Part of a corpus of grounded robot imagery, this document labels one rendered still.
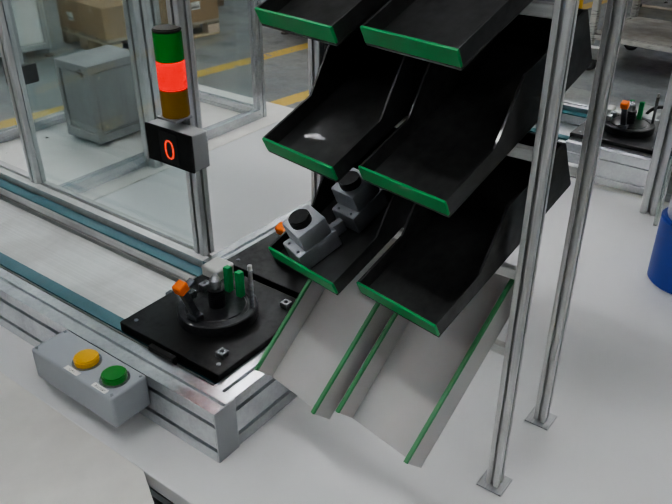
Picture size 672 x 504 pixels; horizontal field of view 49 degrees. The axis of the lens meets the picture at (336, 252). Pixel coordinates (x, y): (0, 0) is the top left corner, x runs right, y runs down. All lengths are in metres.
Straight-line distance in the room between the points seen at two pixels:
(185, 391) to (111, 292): 0.41
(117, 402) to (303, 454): 0.30
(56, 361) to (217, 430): 0.30
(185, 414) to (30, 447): 0.26
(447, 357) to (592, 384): 0.43
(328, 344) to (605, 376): 0.55
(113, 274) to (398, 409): 0.76
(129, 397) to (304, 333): 0.29
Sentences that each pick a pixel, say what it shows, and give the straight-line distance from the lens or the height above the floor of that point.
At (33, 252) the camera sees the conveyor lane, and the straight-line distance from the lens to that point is 1.71.
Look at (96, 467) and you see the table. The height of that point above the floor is 0.86.
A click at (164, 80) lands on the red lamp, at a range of 1.33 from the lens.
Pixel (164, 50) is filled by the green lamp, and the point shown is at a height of 1.38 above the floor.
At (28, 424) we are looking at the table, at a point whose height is 0.86.
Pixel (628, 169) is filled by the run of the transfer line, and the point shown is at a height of 0.92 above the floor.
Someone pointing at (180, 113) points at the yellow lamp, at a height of 1.27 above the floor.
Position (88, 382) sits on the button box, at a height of 0.96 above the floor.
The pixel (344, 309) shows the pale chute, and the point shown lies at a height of 1.09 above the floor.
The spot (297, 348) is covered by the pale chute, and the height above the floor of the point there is 1.03.
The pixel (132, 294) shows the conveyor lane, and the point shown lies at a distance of 1.50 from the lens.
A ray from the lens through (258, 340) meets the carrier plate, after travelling 1.24.
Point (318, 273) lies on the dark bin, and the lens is 0.98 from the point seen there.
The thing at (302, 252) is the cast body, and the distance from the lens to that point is 0.97.
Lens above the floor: 1.71
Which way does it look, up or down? 30 degrees down
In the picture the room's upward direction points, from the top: straight up
